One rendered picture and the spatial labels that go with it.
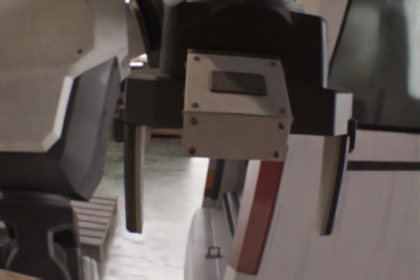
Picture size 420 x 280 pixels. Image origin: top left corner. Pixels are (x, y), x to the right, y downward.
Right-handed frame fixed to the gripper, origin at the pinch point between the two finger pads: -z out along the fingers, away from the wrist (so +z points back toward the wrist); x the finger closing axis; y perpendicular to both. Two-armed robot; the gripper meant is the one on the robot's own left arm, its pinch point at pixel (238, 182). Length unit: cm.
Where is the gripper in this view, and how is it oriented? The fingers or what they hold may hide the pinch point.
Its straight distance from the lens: 32.4
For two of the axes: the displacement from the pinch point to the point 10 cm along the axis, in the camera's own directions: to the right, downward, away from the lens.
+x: -10.0, -0.5, -0.3
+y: 0.2, 1.8, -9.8
